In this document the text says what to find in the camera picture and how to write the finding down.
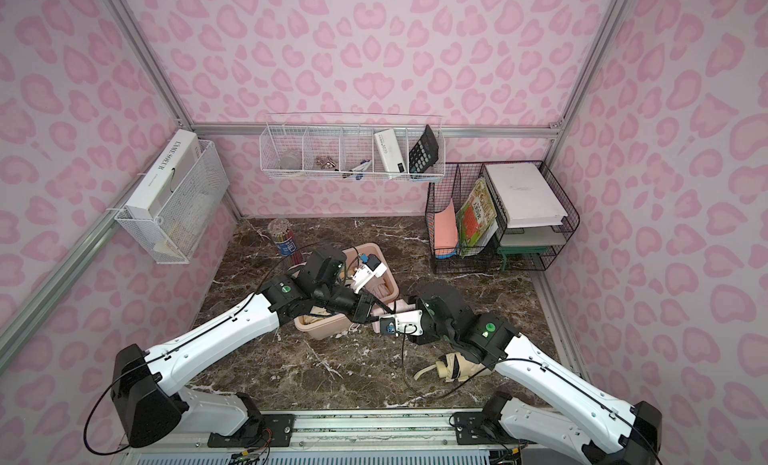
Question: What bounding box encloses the white small box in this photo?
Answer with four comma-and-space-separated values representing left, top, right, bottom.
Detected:
373, 128, 405, 175

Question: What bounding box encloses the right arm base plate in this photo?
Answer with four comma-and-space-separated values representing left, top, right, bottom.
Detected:
448, 411, 531, 447

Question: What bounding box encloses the pink plastic storage box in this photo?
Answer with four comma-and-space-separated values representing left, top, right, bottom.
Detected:
292, 242, 400, 341

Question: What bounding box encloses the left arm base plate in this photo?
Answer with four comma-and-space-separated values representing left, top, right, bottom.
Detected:
207, 413, 296, 449

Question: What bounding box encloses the white mesh side basket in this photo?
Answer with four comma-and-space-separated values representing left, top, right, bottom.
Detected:
116, 140, 229, 265

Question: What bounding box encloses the cream umbrella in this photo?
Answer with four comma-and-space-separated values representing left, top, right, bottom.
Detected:
413, 352, 491, 383

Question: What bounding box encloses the white paper stack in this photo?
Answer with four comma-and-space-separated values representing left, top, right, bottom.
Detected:
485, 162, 568, 229

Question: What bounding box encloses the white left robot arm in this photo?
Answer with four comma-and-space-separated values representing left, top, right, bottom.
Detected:
109, 246, 387, 448

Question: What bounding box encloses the green red book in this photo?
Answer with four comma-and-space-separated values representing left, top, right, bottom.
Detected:
457, 177, 498, 258

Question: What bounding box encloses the black calculator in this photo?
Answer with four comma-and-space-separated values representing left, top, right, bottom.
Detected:
408, 125, 439, 174

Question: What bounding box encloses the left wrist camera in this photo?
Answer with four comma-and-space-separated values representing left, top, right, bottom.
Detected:
350, 254, 388, 293

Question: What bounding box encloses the pink folder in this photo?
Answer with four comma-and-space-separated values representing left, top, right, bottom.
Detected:
433, 202, 458, 259

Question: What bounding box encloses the colored pencil tube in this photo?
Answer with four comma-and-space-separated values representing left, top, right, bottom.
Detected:
267, 218, 303, 264

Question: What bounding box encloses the black wire desk organizer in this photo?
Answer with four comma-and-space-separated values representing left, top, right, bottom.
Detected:
425, 161, 581, 274

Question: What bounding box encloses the white long box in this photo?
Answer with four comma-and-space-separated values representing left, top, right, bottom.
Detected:
125, 129, 202, 220

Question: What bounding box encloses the white wire wall basket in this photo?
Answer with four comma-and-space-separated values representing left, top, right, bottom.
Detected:
259, 112, 447, 182

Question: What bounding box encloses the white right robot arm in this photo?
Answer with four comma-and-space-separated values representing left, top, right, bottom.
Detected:
388, 282, 662, 464

